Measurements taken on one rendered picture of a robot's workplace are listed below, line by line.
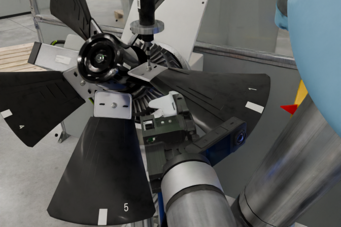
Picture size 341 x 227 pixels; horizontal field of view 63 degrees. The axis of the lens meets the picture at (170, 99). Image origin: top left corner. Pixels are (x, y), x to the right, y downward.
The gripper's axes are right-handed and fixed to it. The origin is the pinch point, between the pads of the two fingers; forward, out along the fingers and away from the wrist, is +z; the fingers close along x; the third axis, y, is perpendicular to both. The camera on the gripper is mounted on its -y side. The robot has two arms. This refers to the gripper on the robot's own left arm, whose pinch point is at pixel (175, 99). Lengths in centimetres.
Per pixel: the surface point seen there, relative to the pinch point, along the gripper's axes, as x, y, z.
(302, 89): 14.9, -38.6, 16.4
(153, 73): -1.4, 3.0, 10.1
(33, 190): 109, 88, 92
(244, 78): 0.9, -16.1, 4.8
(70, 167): 12.3, 24.0, 0.3
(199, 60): 24, -21, 67
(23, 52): 88, 146, 307
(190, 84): -0.6, -3.8, 3.7
